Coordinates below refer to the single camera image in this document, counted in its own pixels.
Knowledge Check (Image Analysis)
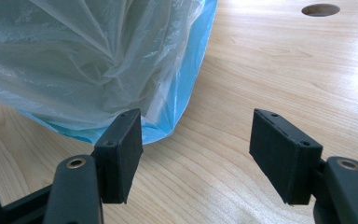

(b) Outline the white trash bag blue rim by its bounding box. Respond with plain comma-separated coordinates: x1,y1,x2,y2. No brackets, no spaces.
0,0,219,146

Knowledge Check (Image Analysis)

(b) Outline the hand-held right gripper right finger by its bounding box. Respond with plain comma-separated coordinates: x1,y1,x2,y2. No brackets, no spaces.
249,107,324,206

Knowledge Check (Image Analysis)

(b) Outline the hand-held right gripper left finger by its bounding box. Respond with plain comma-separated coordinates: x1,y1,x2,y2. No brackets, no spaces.
92,107,144,204

